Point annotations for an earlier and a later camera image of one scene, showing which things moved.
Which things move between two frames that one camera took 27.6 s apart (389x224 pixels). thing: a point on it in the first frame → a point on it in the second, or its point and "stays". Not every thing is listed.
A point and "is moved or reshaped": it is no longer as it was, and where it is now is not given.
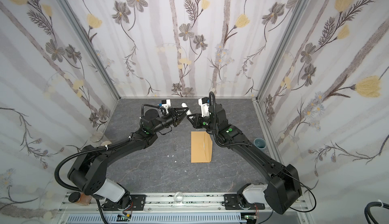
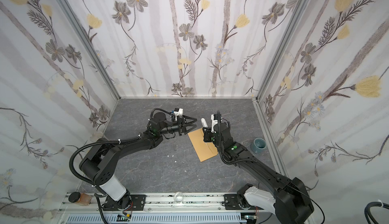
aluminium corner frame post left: (93, 52) stays
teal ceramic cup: (260, 143) stays
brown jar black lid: (81, 198) stays
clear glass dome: (179, 197) stays
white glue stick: (188, 112) is moved or reshaped
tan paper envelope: (201, 147) is moved or reshaped
